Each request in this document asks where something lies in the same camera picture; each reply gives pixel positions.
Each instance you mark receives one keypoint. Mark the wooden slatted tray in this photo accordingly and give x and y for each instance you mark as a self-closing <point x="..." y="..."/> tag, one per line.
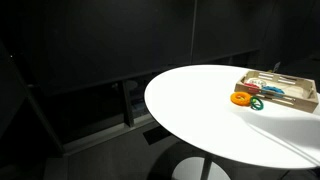
<point x="294" y="92"/>

